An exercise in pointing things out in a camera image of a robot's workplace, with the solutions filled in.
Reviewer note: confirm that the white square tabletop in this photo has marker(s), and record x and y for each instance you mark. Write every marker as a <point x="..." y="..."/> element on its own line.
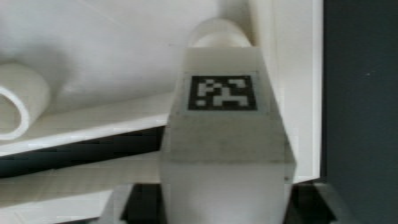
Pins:
<point x="104" y="46"/>

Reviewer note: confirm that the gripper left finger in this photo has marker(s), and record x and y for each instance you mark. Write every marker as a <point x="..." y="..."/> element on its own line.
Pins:
<point x="143" y="208"/>

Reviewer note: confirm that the white U-shaped obstacle fence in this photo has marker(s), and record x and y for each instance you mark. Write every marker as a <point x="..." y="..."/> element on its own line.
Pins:
<point x="61" y="195"/>

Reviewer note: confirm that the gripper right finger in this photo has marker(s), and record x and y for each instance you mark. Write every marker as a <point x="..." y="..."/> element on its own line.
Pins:
<point x="315" y="206"/>

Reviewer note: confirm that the white table leg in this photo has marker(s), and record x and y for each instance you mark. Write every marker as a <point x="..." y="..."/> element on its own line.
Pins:
<point x="227" y="160"/>

